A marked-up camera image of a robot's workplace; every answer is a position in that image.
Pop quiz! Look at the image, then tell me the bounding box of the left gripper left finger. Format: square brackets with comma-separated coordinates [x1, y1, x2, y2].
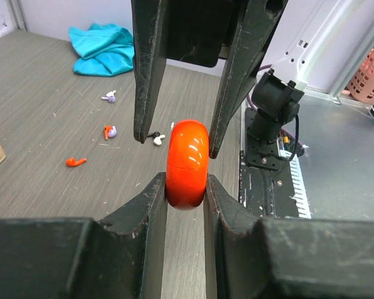
[0, 173, 168, 298]

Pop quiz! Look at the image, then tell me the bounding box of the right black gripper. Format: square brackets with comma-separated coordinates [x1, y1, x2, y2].
[132, 1, 287, 159]

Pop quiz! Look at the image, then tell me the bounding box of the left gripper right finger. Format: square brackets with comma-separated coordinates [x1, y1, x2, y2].
[203, 175, 374, 298]

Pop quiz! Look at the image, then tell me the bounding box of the orange earbud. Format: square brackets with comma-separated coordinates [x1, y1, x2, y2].
[65, 158, 87, 168]
[103, 126, 109, 140]

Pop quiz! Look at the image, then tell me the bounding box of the orange earbud charging case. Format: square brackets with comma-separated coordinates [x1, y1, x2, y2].
[166, 120, 209, 210]

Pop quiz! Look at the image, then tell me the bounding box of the purple earbud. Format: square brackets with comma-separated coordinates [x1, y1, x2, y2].
[107, 126, 117, 138]
[101, 90, 117, 103]

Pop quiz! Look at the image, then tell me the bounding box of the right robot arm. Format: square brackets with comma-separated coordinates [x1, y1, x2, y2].
[132, 0, 303, 158]

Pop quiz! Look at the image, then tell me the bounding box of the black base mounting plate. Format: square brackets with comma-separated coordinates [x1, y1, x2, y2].
[237, 107, 299, 218]

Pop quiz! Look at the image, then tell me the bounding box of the teal cloth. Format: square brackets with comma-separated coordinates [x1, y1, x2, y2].
[68, 23, 135, 77]

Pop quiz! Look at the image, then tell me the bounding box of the black earbud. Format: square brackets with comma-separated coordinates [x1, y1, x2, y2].
[147, 131, 161, 139]

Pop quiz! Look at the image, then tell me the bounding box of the pink plastic basket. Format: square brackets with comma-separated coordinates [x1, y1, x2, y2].
[347, 47, 374, 104]

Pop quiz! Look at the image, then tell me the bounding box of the white slotted cable duct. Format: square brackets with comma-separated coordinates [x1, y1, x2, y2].
[290, 156, 312, 219]

